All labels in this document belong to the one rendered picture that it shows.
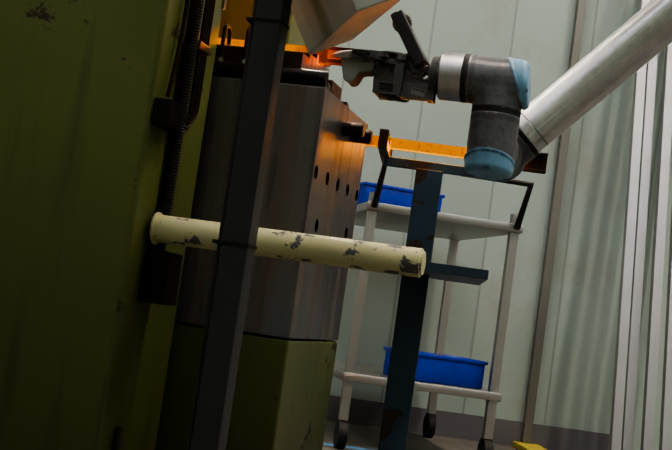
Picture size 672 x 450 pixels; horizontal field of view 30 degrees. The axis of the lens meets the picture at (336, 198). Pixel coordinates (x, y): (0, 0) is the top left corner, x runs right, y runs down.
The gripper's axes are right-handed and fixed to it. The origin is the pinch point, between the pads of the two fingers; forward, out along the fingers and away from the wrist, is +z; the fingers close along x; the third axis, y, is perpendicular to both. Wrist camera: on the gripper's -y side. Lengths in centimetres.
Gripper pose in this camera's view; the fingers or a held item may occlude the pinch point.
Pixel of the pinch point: (336, 54)
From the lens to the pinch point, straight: 239.1
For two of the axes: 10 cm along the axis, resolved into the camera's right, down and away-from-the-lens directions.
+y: -1.4, 9.9, -0.9
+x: 2.2, 1.2, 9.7
